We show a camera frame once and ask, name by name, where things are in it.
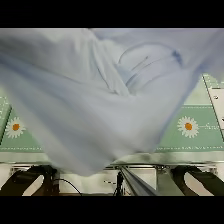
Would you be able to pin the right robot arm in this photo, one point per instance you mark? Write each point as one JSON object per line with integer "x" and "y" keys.
{"x": 203, "y": 180}

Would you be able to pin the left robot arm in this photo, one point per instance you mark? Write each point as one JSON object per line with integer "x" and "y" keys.
{"x": 23, "y": 180}

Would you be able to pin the light blue T-shirt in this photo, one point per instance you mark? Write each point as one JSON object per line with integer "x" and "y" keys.
{"x": 86, "y": 110}

